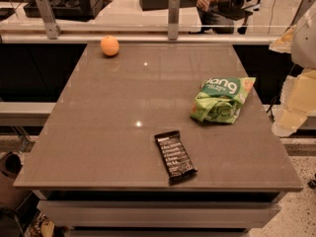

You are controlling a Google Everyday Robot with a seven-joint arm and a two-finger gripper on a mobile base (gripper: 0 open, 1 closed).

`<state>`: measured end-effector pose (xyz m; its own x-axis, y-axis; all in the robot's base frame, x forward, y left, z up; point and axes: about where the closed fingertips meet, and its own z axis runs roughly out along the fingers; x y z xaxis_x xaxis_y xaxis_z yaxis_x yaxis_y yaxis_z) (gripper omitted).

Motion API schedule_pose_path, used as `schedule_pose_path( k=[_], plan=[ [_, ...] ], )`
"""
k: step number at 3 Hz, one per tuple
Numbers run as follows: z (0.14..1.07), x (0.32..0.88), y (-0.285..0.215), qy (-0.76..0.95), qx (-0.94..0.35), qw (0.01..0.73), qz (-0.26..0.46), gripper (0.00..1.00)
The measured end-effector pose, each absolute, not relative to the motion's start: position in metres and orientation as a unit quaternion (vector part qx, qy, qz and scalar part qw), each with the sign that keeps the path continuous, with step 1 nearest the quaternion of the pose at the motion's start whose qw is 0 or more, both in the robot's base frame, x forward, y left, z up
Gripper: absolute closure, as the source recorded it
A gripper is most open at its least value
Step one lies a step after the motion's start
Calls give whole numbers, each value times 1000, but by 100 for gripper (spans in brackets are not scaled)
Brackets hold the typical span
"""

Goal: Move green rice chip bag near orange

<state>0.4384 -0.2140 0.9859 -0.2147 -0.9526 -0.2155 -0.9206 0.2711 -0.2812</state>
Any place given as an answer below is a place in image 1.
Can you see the seated person in background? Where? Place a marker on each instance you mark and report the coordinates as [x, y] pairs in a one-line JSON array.
[[211, 21]]

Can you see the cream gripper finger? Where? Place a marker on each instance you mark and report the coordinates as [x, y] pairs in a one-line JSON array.
[[297, 102], [284, 43]]

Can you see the black snack bar wrapper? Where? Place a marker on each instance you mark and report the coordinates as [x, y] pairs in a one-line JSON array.
[[176, 159]]

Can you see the grey table drawer unit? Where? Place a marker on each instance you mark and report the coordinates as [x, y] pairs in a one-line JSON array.
[[159, 214]]

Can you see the orange fruit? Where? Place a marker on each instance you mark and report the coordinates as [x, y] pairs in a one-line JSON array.
[[109, 46]]

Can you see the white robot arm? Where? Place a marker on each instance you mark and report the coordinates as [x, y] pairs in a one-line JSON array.
[[303, 51]]

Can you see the right metal rail bracket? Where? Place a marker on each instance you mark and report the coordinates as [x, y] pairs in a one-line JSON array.
[[303, 7]]

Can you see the green rice chip bag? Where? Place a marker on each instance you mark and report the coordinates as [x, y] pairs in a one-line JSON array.
[[221, 99]]

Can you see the black tray on counter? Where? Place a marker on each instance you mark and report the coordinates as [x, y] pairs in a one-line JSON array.
[[77, 10]]

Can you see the left metal rail bracket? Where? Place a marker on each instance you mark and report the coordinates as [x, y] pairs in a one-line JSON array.
[[51, 27]]

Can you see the dark bin at left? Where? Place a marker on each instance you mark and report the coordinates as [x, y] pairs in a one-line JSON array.
[[16, 204]]

